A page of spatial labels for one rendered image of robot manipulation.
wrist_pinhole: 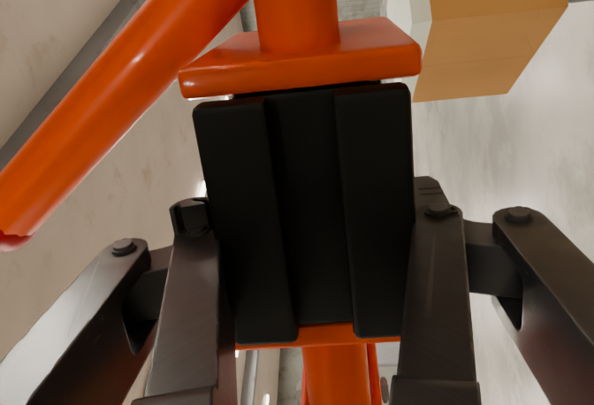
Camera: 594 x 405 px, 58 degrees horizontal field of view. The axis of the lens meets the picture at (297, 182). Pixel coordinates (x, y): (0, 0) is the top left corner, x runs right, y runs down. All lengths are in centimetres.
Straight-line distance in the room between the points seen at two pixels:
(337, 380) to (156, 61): 11
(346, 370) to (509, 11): 143
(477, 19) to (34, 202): 143
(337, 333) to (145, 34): 10
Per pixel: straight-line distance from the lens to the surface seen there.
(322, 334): 16
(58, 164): 19
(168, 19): 17
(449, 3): 155
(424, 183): 17
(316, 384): 19
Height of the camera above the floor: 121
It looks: 6 degrees up
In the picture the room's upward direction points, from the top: 95 degrees counter-clockwise
